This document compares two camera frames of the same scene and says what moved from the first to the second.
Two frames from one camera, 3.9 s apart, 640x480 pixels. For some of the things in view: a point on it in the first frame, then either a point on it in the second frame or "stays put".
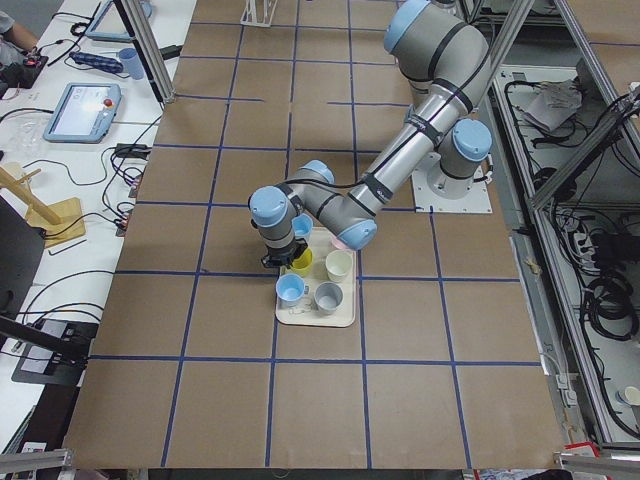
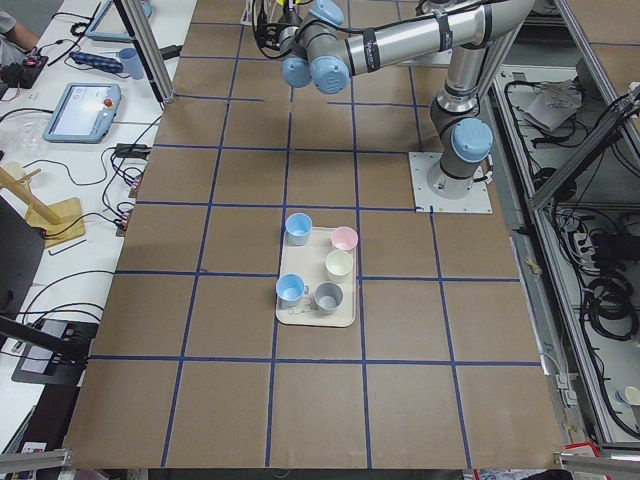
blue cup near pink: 302,224 stays put
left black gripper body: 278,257 → 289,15
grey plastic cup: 328,296 stays put
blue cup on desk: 133,64 stays put
